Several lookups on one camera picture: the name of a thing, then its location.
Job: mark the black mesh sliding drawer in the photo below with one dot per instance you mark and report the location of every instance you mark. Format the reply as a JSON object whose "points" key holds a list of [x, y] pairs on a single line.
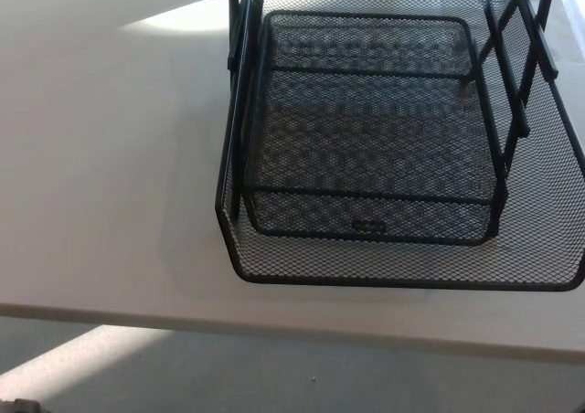
{"points": [[548, 230]]}

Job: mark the dark robot body part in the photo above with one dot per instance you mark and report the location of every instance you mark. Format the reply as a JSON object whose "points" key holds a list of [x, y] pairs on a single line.
{"points": [[27, 406]]}

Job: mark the black mesh fixed tray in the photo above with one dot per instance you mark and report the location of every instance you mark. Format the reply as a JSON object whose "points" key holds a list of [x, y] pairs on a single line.
{"points": [[365, 214]]}

